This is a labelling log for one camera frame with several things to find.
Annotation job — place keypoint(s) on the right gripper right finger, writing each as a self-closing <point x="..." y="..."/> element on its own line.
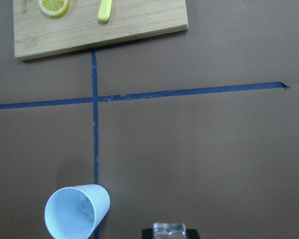
<point x="192" y="234"/>

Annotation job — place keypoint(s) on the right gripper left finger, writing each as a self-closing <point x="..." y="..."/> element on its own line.
<point x="147" y="233"/>

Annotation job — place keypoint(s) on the clear ice cube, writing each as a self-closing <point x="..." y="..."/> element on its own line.
<point x="169" y="231"/>
<point x="87" y="207"/>

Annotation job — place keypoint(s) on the light blue plastic cup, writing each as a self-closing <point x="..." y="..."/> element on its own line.
<point x="63" y="216"/>

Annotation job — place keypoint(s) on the yellow plastic knife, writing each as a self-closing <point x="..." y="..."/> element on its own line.
<point x="104" y="11"/>

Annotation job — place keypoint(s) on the wooden cutting board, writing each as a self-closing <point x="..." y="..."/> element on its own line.
<point x="39" y="35"/>

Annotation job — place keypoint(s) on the lemon slice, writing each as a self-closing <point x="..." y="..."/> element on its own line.
<point x="53" y="8"/>

